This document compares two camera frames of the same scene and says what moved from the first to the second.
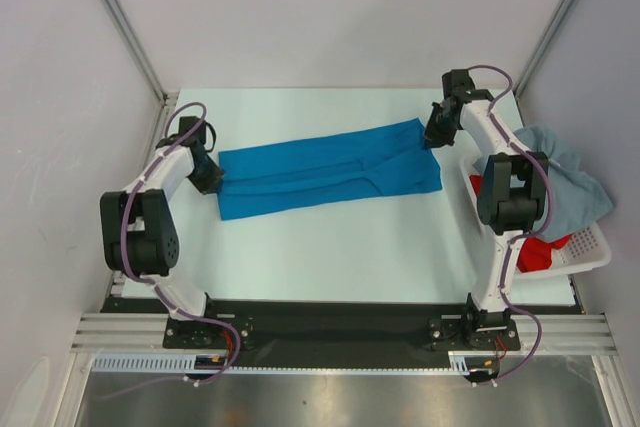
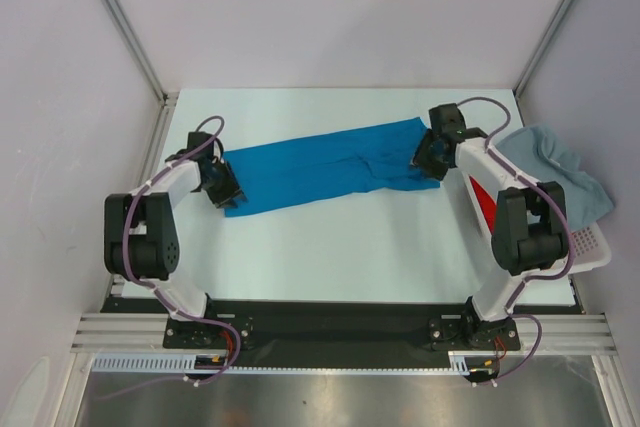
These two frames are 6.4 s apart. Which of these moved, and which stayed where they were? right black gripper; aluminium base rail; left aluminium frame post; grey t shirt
Moved: right black gripper
Stayed: aluminium base rail; left aluminium frame post; grey t shirt
